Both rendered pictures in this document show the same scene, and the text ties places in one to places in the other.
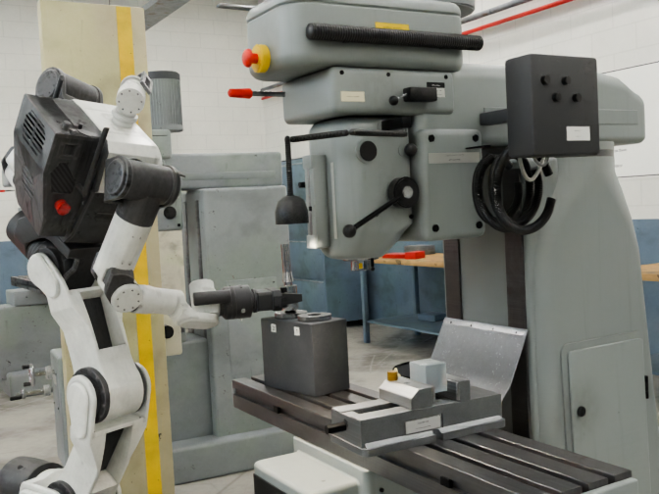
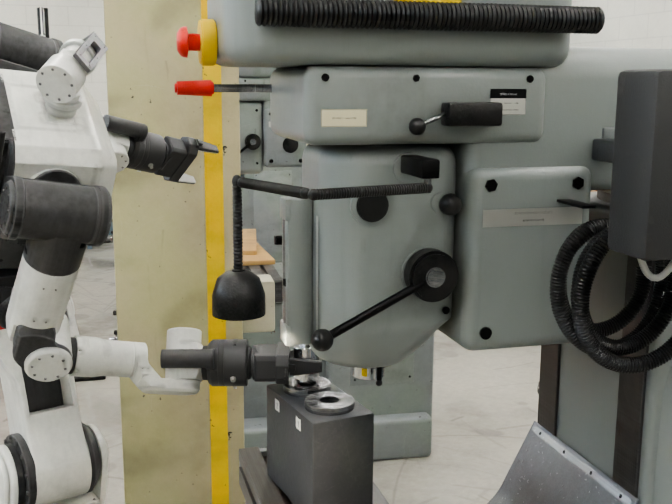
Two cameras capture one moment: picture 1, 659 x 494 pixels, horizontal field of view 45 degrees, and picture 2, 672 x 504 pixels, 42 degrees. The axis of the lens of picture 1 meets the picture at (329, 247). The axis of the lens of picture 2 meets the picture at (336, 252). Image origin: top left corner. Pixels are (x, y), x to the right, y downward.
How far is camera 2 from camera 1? 0.78 m
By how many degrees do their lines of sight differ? 17
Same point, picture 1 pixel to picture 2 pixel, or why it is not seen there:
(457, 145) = (541, 196)
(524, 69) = (645, 97)
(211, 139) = not seen: hidden behind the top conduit
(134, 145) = (61, 150)
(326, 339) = (336, 444)
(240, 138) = not seen: hidden behind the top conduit
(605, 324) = not seen: outside the picture
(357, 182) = (350, 256)
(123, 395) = (57, 480)
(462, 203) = (541, 291)
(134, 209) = (40, 252)
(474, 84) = (587, 89)
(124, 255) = (34, 311)
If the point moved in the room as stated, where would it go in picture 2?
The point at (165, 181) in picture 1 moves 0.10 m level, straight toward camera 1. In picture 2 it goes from (83, 216) to (58, 226)
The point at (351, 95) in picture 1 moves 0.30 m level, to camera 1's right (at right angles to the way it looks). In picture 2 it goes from (341, 116) to (589, 120)
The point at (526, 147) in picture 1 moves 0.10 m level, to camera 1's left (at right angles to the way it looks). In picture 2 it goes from (633, 242) to (542, 238)
